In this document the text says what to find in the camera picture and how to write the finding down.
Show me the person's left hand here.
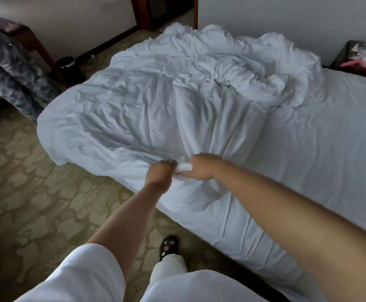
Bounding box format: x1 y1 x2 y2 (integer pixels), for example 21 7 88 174
144 159 178 194

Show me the person's right hand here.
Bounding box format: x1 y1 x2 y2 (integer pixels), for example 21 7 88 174
180 153 227 182

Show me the white duvet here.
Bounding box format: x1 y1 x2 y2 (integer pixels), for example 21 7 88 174
37 23 325 214

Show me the white bed sheet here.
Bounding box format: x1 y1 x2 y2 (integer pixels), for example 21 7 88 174
37 66 366 302

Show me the pink lint roller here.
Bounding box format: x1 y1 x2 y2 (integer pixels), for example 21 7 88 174
340 53 366 68

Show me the person's left forearm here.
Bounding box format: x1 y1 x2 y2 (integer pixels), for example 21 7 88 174
87 184 165 281

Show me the person's right forearm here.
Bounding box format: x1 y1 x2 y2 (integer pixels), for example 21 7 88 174
214 160 366 302

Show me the person's black left shoe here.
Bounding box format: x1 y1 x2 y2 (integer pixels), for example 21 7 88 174
159 234 180 260

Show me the person's white shirt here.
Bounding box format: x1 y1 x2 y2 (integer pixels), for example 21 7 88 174
16 243 268 302

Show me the black waste bin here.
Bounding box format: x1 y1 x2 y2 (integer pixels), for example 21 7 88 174
55 56 86 86

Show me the dark wooden nightstand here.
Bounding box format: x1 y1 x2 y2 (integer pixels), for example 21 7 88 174
329 39 366 81

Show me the brown wooden desk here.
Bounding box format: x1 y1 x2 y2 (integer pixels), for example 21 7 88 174
0 17 67 86

